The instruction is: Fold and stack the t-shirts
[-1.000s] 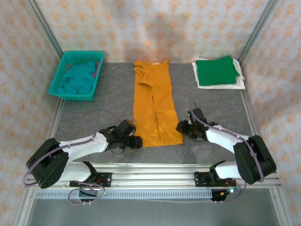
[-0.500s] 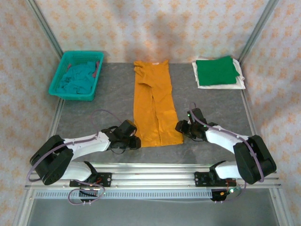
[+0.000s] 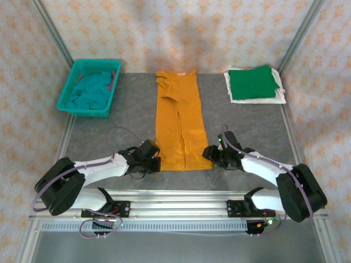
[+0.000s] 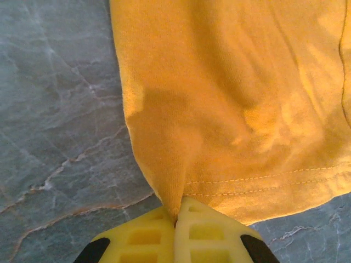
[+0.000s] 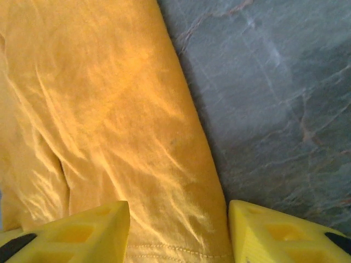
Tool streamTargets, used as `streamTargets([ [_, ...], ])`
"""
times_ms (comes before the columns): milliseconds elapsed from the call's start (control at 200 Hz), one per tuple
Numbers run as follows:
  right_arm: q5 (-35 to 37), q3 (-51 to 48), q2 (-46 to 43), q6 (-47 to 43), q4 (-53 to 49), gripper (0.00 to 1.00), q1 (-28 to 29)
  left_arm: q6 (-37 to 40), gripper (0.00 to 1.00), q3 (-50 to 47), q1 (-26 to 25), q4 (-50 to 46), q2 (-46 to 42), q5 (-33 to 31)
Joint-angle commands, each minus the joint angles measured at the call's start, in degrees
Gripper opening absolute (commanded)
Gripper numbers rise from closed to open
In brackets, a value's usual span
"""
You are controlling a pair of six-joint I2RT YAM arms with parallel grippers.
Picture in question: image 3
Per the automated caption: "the green folded t-shirt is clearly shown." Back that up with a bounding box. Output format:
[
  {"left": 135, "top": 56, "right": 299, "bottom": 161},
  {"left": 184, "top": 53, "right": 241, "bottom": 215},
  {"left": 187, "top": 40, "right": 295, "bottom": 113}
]
[{"left": 228, "top": 65, "right": 280, "bottom": 101}]

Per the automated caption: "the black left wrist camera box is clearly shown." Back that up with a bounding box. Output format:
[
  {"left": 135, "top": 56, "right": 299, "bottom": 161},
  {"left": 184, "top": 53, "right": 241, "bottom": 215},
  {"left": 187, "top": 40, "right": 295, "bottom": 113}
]
[{"left": 138, "top": 139, "right": 161, "bottom": 158}]

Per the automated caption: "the teal plastic basket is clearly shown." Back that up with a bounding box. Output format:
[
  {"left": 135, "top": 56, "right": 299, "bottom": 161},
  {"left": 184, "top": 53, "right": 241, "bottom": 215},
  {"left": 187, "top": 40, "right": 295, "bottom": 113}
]
[{"left": 56, "top": 59, "right": 122, "bottom": 118}]

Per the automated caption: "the grey slotted cable duct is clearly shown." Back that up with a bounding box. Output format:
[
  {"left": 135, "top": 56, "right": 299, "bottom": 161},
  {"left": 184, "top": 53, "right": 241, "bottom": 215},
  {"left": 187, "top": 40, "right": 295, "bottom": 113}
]
[{"left": 41, "top": 221, "right": 249, "bottom": 232}]

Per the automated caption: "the aluminium mounting rail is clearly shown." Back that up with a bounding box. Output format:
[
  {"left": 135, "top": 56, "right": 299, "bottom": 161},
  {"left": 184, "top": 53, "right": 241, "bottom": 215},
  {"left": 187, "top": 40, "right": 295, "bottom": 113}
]
[{"left": 29, "top": 188, "right": 329, "bottom": 220}]

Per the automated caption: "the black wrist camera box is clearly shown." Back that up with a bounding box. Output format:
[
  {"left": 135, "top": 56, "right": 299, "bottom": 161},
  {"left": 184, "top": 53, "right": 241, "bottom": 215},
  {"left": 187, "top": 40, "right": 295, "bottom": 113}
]
[
  {"left": 138, "top": 139, "right": 161, "bottom": 158},
  {"left": 218, "top": 131, "right": 239, "bottom": 151}
]

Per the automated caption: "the teal t-shirt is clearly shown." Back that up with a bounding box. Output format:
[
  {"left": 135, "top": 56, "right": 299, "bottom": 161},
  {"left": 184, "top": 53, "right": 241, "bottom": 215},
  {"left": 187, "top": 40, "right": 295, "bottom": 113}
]
[{"left": 67, "top": 71, "right": 116, "bottom": 110}]

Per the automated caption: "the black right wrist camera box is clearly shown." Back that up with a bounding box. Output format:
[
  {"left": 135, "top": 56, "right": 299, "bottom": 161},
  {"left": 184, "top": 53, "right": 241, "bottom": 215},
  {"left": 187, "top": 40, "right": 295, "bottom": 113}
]
[{"left": 218, "top": 131, "right": 239, "bottom": 151}]

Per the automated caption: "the white folded t-shirt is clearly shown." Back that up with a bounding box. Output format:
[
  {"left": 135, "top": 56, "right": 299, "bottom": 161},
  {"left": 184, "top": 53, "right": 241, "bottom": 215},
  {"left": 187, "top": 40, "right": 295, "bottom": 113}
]
[{"left": 223, "top": 67, "right": 287, "bottom": 105}]

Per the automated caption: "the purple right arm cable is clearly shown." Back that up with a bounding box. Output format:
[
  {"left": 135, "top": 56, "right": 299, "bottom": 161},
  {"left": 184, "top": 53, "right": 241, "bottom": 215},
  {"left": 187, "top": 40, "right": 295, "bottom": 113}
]
[{"left": 223, "top": 124, "right": 315, "bottom": 238}]

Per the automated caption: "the aluminium frame post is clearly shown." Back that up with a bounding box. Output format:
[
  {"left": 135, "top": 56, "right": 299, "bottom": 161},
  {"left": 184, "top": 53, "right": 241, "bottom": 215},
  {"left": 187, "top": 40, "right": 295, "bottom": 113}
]
[
  {"left": 29, "top": 0, "right": 75, "bottom": 66},
  {"left": 276, "top": 0, "right": 326, "bottom": 73}
]

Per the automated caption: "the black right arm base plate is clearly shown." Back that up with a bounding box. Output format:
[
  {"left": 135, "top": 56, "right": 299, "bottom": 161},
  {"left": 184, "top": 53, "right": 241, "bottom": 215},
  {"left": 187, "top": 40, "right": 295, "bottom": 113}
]
[{"left": 226, "top": 199, "right": 276, "bottom": 219}]

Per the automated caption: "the yellow t-shirt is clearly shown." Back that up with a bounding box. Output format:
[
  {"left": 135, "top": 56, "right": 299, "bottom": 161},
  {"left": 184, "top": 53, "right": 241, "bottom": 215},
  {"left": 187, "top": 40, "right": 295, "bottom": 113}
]
[{"left": 155, "top": 70, "right": 213, "bottom": 172}]

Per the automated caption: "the black electronics box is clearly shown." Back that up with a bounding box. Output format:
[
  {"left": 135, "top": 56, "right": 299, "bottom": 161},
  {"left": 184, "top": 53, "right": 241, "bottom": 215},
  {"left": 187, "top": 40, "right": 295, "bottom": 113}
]
[{"left": 245, "top": 219, "right": 280, "bottom": 236}]

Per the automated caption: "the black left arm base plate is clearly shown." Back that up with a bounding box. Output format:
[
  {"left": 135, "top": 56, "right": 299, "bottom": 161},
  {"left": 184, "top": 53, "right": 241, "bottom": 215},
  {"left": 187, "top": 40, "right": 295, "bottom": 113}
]
[{"left": 81, "top": 201, "right": 131, "bottom": 219}]

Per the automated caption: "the aluminium table side rail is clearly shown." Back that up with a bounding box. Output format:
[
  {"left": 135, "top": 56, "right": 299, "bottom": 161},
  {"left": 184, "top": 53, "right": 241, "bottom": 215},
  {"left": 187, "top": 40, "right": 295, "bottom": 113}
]
[
  {"left": 282, "top": 106, "right": 343, "bottom": 263},
  {"left": 16, "top": 115, "right": 75, "bottom": 263}
]

